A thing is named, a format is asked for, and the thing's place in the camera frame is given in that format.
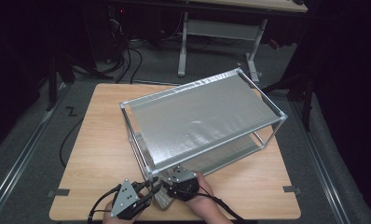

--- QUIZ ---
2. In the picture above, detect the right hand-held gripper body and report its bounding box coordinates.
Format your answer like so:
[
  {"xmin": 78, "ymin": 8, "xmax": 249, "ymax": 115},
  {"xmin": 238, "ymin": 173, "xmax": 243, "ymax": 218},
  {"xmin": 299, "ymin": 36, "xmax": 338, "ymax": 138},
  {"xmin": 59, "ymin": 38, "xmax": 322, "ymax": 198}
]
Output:
[{"xmin": 166, "ymin": 165, "xmax": 200, "ymax": 202}]

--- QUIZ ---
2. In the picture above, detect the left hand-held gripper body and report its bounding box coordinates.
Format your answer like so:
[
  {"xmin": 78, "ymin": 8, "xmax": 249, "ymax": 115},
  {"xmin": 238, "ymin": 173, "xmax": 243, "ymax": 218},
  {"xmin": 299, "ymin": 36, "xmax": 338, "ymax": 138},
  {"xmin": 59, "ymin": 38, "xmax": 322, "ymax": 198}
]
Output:
[{"xmin": 110, "ymin": 178, "xmax": 152, "ymax": 220}]

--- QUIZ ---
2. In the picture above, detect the grey two-tier metal rack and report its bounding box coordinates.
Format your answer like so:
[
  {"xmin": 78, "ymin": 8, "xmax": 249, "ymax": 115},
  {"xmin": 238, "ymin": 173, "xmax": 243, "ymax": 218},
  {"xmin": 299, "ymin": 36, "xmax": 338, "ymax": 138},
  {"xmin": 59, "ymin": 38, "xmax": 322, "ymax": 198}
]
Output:
[{"xmin": 119, "ymin": 67, "xmax": 289, "ymax": 185}]

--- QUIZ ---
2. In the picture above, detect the person's left hand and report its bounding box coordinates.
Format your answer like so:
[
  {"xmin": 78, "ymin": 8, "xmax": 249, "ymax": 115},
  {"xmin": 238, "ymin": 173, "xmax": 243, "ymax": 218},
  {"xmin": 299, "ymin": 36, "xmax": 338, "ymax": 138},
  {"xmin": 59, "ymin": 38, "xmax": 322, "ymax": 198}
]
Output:
[{"xmin": 102, "ymin": 200, "xmax": 144, "ymax": 224}]

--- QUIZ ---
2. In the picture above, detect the person's right hand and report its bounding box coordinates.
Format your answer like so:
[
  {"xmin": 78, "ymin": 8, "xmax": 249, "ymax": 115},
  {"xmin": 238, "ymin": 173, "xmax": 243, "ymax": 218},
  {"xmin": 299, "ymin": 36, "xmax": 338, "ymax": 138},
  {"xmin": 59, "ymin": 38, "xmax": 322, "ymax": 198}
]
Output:
[{"xmin": 185, "ymin": 171, "xmax": 221, "ymax": 219}]

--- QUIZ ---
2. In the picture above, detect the grey tape piece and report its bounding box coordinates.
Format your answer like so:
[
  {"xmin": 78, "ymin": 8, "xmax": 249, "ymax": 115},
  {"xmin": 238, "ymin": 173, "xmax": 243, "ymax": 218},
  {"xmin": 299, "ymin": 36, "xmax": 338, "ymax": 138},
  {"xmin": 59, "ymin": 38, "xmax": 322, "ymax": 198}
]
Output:
[
  {"xmin": 282, "ymin": 185, "xmax": 302, "ymax": 195},
  {"xmin": 47, "ymin": 188, "xmax": 71, "ymax": 199}
]

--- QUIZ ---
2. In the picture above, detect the black metal stand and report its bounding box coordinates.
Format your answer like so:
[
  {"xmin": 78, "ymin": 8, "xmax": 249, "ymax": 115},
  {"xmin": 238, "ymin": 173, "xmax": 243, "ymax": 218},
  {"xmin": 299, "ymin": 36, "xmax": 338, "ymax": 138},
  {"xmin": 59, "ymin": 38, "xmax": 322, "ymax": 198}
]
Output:
[{"xmin": 45, "ymin": 52, "xmax": 76, "ymax": 112}]

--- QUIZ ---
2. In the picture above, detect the white-legged desk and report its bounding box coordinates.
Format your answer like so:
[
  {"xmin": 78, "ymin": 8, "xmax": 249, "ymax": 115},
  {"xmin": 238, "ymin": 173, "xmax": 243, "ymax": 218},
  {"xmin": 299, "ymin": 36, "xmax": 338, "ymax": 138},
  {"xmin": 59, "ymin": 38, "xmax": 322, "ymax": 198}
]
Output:
[{"xmin": 177, "ymin": 0, "xmax": 309, "ymax": 83}]

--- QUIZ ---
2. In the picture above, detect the small red object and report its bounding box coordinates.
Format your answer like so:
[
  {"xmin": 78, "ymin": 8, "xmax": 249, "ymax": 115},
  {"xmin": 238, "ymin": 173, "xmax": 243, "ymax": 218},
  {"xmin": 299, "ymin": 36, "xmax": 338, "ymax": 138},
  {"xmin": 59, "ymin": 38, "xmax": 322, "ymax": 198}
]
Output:
[{"xmin": 268, "ymin": 38, "xmax": 282, "ymax": 50}]

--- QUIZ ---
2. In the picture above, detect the left hand-held gripper cable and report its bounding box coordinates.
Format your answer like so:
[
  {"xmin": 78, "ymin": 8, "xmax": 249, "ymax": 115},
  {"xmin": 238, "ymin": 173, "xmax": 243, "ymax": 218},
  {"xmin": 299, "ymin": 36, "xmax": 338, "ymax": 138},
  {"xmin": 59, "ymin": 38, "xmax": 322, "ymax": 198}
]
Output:
[{"xmin": 86, "ymin": 183, "xmax": 123, "ymax": 224}]

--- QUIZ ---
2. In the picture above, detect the hand-held gripper cable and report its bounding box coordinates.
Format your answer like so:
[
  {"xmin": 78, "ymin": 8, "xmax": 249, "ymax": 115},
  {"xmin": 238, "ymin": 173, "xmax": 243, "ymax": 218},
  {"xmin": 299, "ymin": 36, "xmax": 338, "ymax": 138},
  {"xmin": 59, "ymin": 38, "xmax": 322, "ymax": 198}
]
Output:
[
  {"xmin": 197, "ymin": 192, "xmax": 247, "ymax": 224},
  {"xmin": 86, "ymin": 183, "xmax": 123, "ymax": 224}
]

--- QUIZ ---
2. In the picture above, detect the right hand-held gripper cable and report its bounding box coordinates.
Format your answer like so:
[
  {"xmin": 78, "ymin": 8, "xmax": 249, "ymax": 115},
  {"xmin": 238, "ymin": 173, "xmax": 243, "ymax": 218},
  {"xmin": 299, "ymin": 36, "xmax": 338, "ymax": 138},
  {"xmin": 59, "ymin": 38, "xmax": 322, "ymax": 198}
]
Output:
[{"xmin": 197, "ymin": 192, "xmax": 247, "ymax": 224}]

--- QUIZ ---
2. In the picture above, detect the black floor cable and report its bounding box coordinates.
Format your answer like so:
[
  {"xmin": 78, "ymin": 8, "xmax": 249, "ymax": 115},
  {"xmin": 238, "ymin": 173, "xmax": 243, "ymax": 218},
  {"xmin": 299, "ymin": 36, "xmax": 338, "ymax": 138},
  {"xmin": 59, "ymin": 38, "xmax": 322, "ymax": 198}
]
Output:
[{"xmin": 59, "ymin": 116, "xmax": 85, "ymax": 169}]

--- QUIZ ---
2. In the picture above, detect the metal floor rail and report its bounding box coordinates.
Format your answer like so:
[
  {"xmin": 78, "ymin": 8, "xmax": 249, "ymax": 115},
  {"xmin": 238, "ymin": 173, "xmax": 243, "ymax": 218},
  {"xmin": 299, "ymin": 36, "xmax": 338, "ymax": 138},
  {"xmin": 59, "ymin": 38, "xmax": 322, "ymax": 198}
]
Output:
[
  {"xmin": 289, "ymin": 101, "xmax": 352, "ymax": 224},
  {"xmin": 0, "ymin": 82, "xmax": 70, "ymax": 218}
]

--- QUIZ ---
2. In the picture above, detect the tangle of black cables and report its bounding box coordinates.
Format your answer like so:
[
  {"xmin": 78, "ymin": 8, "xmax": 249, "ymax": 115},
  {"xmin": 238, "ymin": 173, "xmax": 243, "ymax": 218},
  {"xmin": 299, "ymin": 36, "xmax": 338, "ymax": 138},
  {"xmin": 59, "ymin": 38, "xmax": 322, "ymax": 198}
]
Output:
[{"xmin": 107, "ymin": 6, "xmax": 144, "ymax": 84}]

